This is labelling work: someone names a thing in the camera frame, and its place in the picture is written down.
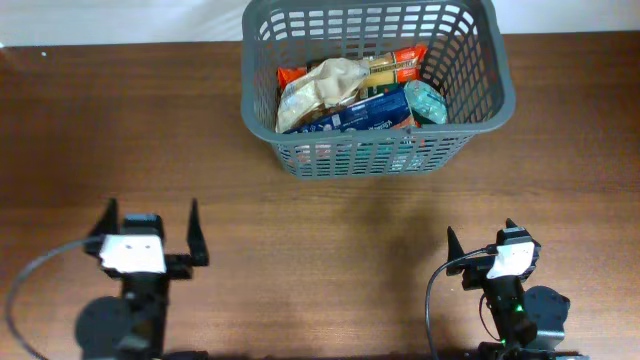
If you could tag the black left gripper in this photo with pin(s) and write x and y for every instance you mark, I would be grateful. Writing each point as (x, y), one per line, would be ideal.
(194, 239)

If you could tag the grey plastic basket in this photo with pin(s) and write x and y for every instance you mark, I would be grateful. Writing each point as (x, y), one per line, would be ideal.
(466, 62)

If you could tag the orange spaghetti packet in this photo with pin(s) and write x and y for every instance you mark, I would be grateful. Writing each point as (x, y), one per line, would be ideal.
(395, 67)

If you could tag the Kleenex tissue multipack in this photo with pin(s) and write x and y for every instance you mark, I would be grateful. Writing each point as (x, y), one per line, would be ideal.
(389, 110)

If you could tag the green Nescafe coffee bag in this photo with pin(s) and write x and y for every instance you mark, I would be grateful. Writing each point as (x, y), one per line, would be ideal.
(369, 92)

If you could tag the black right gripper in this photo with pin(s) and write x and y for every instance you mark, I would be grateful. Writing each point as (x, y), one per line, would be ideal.
(476, 272)

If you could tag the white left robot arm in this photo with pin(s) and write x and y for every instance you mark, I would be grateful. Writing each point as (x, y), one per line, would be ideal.
(131, 325)

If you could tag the teal wet wipes packet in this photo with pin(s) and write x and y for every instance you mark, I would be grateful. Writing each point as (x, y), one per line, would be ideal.
(427, 105)

